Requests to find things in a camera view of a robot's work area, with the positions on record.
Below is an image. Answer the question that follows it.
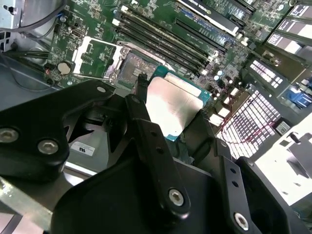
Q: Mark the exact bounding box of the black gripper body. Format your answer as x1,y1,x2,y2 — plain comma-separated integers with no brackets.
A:
51,154,234,234

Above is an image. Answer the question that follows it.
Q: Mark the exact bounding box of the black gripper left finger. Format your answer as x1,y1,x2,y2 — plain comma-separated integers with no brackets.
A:
0,73,192,220

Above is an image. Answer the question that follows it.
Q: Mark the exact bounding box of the metal socket cover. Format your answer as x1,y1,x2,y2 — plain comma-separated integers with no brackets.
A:
72,36,124,81

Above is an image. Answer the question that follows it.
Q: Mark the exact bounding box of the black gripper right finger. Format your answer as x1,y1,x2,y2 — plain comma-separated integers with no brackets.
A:
182,112,297,234

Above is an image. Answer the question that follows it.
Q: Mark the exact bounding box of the silver CPU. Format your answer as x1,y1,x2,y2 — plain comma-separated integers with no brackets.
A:
144,64,212,142

